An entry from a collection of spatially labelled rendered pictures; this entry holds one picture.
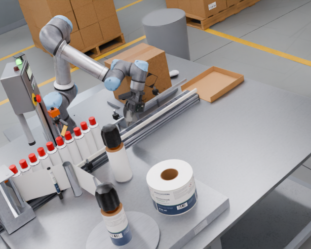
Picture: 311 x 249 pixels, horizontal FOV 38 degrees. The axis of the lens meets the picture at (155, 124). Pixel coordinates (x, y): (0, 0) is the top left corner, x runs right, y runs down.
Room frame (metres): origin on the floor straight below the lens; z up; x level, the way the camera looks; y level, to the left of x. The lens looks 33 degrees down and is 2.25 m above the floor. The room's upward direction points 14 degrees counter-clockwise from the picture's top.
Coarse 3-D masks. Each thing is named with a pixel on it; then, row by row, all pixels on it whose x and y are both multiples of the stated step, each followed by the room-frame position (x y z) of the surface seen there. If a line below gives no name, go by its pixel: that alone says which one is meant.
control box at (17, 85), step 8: (8, 64) 1.99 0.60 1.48; (24, 64) 1.95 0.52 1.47; (8, 72) 1.89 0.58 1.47; (16, 72) 1.87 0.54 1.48; (24, 72) 1.89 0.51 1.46; (0, 80) 1.84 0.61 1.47; (8, 80) 1.84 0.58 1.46; (16, 80) 1.84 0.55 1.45; (24, 80) 1.84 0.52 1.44; (8, 88) 1.84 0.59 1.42; (16, 88) 1.84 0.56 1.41; (24, 88) 1.84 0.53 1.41; (32, 88) 1.91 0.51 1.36; (8, 96) 1.84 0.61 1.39; (16, 96) 1.84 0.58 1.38; (24, 96) 1.84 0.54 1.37; (32, 96) 1.86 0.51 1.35; (16, 104) 1.84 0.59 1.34; (24, 104) 1.84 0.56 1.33; (32, 104) 1.84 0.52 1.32; (16, 112) 1.84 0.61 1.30; (24, 112) 1.84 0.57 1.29
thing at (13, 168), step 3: (12, 165) 1.74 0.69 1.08; (9, 168) 1.72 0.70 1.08; (12, 168) 1.72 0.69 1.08; (15, 168) 1.73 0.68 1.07; (12, 171) 1.72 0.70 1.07; (15, 171) 1.72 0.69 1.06; (18, 171) 1.74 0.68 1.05; (15, 174) 1.72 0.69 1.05; (18, 174) 1.72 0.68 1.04; (21, 174) 1.73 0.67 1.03; (12, 177) 1.71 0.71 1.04; (27, 201) 1.71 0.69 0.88
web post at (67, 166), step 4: (64, 164) 1.68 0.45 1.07; (68, 164) 1.67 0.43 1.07; (64, 168) 1.66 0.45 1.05; (68, 168) 1.66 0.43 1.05; (72, 168) 1.67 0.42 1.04; (68, 172) 1.66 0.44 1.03; (72, 172) 1.66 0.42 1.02; (68, 176) 1.66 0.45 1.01; (72, 176) 1.66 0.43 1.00; (72, 180) 1.66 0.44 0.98; (76, 180) 1.67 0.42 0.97; (72, 184) 1.66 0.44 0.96; (76, 184) 1.66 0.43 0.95; (72, 188) 1.66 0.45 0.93; (76, 188) 1.66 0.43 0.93; (76, 192) 1.66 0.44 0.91; (80, 192) 1.67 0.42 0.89; (76, 196) 1.66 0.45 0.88
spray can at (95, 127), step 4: (92, 120) 1.98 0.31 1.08; (92, 124) 1.98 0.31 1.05; (96, 124) 1.98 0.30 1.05; (92, 128) 1.97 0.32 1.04; (96, 128) 1.97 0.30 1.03; (92, 132) 1.97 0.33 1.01; (96, 132) 1.97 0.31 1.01; (100, 132) 1.98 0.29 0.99; (96, 136) 1.97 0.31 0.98; (100, 136) 1.97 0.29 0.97; (96, 140) 1.97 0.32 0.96; (100, 140) 1.97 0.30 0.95; (96, 144) 1.97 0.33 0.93; (100, 144) 1.97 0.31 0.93; (100, 148) 1.97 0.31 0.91
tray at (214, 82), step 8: (208, 72) 2.61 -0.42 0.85; (216, 72) 2.61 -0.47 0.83; (224, 72) 2.56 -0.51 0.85; (232, 72) 2.50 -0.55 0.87; (192, 80) 2.53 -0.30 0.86; (200, 80) 2.56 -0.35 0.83; (208, 80) 2.53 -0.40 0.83; (216, 80) 2.51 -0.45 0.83; (224, 80) 2.48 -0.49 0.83; (232, 80) 2.46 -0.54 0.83; (240, 80) 2.41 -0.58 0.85; (184, 88) 2.49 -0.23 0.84; (192, 88) 2.48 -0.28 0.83; (200, 88) 2.45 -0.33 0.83; (208, 88) 2.43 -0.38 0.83; (216, 88) 2.41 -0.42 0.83; (224, 88) 2.33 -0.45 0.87; (200, 96) 2.36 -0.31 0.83; (208, 96) 2.34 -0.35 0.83; (216, 96) 2.29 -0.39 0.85
